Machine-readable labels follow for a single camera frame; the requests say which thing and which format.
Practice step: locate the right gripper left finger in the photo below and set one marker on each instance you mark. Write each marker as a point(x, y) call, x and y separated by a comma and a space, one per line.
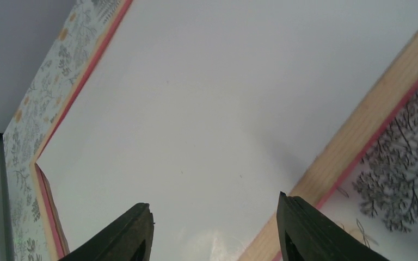
point(129, 237)

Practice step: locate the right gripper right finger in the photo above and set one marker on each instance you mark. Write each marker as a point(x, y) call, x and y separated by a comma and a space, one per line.
point(306, 234)

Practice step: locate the floral patterned table mat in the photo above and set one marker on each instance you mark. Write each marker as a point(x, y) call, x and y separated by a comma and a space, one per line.
point(206, 110)

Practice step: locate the volcano landscape photo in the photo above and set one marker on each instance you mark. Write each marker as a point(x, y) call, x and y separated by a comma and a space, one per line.
point(201, 126)

